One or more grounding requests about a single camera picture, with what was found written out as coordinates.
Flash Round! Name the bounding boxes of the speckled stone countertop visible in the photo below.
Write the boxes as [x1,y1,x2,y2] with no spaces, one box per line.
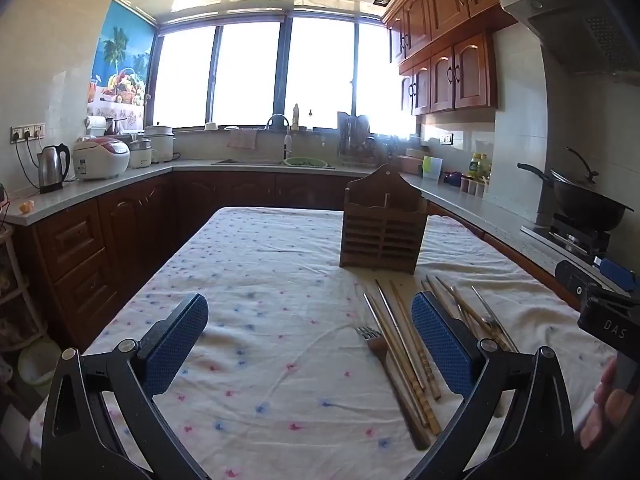
[0,157,640,306]

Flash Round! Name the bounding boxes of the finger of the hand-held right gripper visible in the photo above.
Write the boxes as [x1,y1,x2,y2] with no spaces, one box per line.
[598,257,635,292]
[555,259,640,308]

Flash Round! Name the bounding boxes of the beach print window blind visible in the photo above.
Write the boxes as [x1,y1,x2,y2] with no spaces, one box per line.
[87,0,155,133]

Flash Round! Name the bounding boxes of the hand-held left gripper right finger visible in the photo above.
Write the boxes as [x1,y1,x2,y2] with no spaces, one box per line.
[411,291,576,480]

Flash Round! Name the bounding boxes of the wooden-handled fork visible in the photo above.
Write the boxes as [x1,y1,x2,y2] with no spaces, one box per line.
[356,326,432,452]

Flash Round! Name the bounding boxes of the steel electric kettle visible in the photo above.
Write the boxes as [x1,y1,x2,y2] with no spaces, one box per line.
[36,143,71,194]

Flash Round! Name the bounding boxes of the kitchen sink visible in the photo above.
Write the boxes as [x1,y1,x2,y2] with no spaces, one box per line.
[212,158,336,169]

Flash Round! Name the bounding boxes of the small white cooker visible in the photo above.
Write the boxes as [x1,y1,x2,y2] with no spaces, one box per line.
[127,139,153,170]

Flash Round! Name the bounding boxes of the wooden upper cabinets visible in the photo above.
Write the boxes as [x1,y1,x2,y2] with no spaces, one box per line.
[382,0,576,117]

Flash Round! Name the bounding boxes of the large kitchen window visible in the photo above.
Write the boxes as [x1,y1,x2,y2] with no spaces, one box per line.
[152,15,418,133]

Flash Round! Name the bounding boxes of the curved kitchen faucet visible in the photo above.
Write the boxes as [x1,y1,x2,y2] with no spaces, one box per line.
[265,114,293,163]

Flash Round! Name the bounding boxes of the white bucket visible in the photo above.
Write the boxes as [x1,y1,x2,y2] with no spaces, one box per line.
[17,337,63,386]

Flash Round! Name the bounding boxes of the wooden utensil holder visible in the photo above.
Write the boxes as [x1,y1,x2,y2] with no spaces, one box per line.
[339,164,429,276]

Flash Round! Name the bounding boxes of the black wok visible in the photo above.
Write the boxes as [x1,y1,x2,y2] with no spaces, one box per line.
[517,147,635,233]

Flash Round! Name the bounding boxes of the person's right hand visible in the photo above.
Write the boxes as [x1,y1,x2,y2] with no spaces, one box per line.
[580,357,640,452]

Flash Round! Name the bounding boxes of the wall socket strip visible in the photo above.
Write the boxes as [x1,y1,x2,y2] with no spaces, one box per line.
[10,123,46,142]

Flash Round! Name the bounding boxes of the bamboo chopstick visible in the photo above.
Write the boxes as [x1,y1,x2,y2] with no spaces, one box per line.
[435,275,496,343]
[369,297,443,436]
[389,279,443,401]
[426,275,476,336]
[450,286,506,348]
[421,279,451,311]

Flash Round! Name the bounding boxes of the metal chopstick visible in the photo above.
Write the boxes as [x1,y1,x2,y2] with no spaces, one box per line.
[362,292,401,376]
[375,279,428,393]

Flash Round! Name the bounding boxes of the large white rice cooker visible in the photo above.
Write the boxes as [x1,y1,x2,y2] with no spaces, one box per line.
[144,122,176,163]

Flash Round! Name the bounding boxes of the steel range hood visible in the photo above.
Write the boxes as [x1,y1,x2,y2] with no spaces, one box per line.
[499,0,640,83]

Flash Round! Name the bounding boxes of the white storage rack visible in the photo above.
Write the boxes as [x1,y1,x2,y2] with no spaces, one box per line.
[0,225,46,351]

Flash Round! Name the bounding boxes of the white and pink rice cooker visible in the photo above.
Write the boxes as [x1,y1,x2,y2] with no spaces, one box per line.
[72,136,132,181]

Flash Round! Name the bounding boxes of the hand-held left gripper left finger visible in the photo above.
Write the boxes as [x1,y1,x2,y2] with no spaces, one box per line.
[41,293,211,480]

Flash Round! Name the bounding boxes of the gas stove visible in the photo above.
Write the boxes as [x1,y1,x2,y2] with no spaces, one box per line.
[520,212,631,271]

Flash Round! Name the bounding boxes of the yellow oil bottle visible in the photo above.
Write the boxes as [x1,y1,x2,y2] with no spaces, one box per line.
[469,152,493,181]

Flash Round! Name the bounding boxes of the metal dish rack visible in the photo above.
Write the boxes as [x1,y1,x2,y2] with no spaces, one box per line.
[336,111,396,168]

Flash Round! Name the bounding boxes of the wooden cabinets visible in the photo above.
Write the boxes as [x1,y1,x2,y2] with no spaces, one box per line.
[382,0,576,117]
[12,170,583,356]

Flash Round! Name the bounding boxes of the white floral tablecloth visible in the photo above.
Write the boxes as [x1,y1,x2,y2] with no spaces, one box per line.
[30,206,618,480]

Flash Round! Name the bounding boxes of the wooden lower cabinets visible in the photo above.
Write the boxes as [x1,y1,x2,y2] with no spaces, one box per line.
[12,170,583,356]

